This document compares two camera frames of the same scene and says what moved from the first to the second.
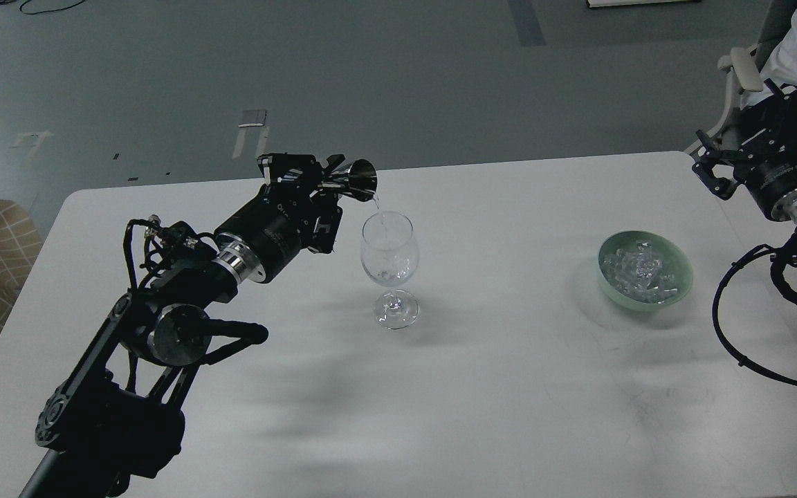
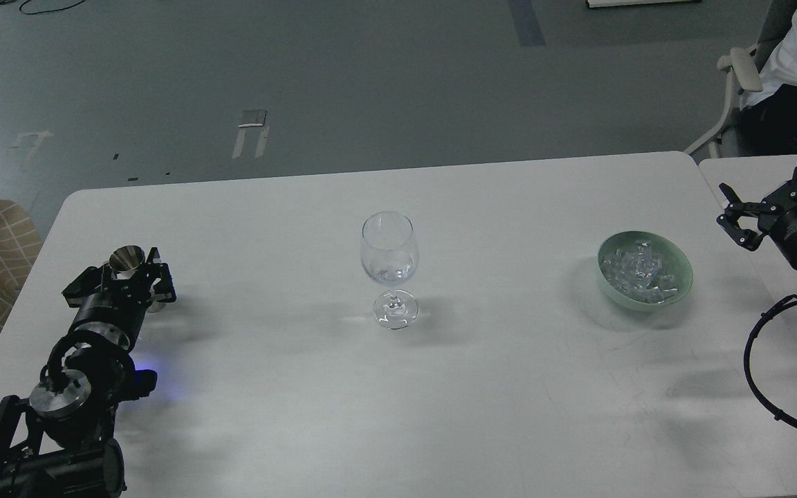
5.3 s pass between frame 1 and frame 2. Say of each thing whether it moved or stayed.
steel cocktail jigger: moved
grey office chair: stayed
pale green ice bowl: stayed
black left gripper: moved
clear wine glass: stayed
